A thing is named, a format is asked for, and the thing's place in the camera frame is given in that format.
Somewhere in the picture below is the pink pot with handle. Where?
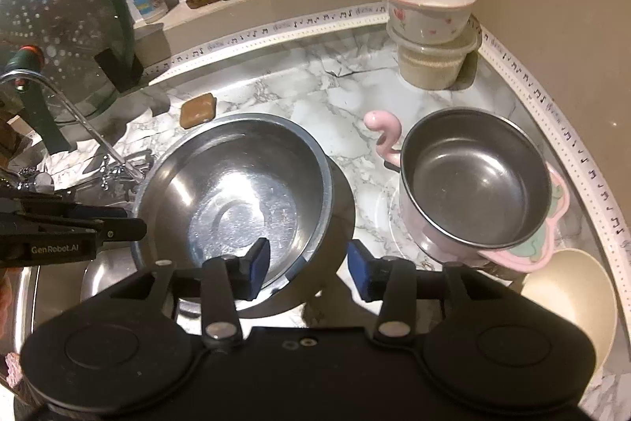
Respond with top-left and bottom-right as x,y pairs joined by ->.
364,108 -> 570,274

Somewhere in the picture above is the white floral bowl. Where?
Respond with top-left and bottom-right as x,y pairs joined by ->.
378,0 -> 478,43

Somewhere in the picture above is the round steamer lid green rim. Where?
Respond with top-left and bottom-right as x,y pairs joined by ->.
0,0 -> 144,153

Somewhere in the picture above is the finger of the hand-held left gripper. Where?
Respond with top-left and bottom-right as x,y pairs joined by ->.
0,191 -> 130,225
96,218 -> 147,249

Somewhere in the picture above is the clear plastic container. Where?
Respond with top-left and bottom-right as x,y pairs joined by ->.
386,24 -> 480,90

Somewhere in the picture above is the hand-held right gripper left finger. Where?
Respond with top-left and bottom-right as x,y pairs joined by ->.
116,238 -> 271,348

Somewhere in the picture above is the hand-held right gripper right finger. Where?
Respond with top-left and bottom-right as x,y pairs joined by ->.
347,241 -> 494,345

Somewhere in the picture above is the stainless steel sink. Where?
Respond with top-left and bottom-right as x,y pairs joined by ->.
0,248 -> 208,402

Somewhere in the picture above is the cream bowl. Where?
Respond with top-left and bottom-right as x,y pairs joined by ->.
520,248 -> 618,377

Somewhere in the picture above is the stainless steel bowl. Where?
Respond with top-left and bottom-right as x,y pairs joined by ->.
134,112 -> 336,303

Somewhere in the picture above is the beige block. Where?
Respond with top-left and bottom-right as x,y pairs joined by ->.
134,23 -> 171,67

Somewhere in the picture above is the brown soap bar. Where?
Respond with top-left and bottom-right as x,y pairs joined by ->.
180,93 -> 218,129

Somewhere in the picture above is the chrome gooseneck faucet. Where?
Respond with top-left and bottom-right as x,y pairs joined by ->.
0,71 -> 153,192

